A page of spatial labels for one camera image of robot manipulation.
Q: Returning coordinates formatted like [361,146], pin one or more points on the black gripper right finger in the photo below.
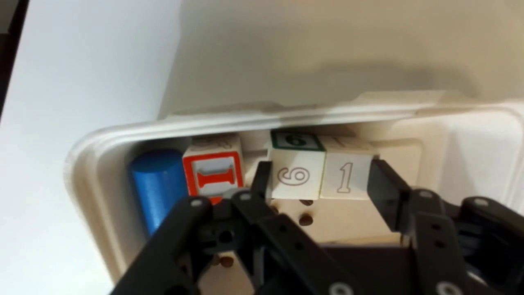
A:
[436,234]

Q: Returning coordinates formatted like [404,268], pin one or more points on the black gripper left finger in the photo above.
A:
[256,239]

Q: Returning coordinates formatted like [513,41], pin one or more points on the wooden block number six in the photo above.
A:
[297,169]

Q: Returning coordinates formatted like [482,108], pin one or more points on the wooden block number one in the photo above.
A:
[346,177]

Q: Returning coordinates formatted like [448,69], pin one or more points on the white foam food pack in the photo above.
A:
[338,65]

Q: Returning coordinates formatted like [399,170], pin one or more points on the red printed wooden block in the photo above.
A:
[214,169]

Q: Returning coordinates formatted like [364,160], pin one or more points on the blue cylinder block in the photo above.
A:
[158,185]

